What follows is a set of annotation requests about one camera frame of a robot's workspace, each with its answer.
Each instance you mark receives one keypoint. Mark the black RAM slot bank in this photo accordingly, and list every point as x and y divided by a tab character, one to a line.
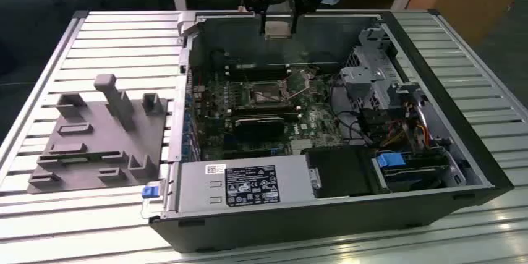
264	112
255	73

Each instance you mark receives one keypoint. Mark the green motherboard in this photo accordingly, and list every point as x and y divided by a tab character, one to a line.
322	121

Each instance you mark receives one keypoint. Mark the black fan shroud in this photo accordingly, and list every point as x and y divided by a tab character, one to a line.
338	171

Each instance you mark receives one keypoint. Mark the blue case latch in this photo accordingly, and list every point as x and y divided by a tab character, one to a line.
150	192

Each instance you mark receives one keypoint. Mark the blue disk carrier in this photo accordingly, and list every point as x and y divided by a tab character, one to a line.
392	162

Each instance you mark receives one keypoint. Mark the metal drive cage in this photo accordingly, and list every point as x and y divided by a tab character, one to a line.
363	75

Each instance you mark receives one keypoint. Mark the silver chipset heatsink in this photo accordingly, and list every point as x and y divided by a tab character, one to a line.
300	146

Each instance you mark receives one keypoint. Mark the grey parts rack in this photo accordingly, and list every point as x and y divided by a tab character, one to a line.
103	140

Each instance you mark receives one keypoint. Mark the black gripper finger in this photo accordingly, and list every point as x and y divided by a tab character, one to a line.
264	19
296	19

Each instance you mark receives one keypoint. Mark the grey power supply unit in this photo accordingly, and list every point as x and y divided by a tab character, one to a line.
198	183

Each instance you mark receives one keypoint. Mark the silver square CPU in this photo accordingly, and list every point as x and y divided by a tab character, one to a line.
278	29

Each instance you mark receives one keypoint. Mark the CPU socket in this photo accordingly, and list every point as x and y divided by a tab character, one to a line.
266	95

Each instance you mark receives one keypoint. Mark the black open PC case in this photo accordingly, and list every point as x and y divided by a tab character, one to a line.
288	230

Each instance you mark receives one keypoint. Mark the black graphics card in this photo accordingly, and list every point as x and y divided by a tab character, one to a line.
258	128

